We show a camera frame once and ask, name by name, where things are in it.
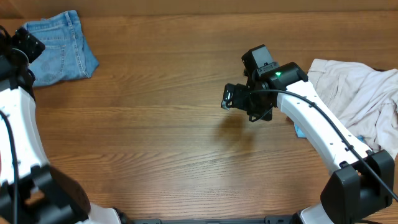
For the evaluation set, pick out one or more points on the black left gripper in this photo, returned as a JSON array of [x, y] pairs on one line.
[[23, 41]]

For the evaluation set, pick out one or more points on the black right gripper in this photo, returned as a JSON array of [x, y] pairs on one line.
[[237, 97]]

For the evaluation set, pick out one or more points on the light blue denim jeans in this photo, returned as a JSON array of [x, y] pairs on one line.
[[67, 55]]

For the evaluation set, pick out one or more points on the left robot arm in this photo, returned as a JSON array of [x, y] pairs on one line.
[[33, 191]]

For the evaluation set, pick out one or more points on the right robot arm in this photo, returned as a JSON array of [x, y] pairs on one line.
[[361, 181]]

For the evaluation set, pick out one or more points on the blue printed t-shirt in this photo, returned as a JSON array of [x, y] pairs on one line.
[[300, 134]]

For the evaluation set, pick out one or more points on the beige cotton trousers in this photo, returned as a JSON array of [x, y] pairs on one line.
[[362, 98]]

